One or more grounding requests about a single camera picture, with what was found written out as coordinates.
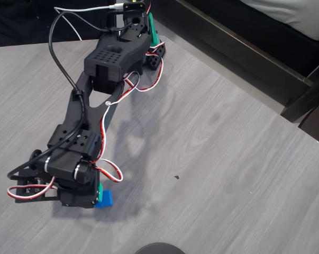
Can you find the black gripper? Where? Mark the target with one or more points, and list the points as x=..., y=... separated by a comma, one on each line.
x=75, y=199

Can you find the green cube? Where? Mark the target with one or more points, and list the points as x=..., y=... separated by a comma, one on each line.
x=100, y=191

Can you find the black perforated arm base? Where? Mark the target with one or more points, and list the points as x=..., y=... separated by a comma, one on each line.
x=155, y=62

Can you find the blue cube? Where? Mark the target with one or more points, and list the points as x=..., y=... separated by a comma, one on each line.
x=106, y=199

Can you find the black round object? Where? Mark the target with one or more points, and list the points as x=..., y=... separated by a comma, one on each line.
x=159, y=248

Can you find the green table clamp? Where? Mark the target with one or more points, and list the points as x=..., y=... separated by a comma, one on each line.
x=154, y=34

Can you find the white mattress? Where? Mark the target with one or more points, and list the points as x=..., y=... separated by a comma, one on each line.
x=294, y=16

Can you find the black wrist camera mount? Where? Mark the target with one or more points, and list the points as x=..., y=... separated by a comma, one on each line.
x=29, y=185

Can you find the dark wooden bed frame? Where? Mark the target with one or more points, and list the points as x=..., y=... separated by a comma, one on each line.
x=254, y=53

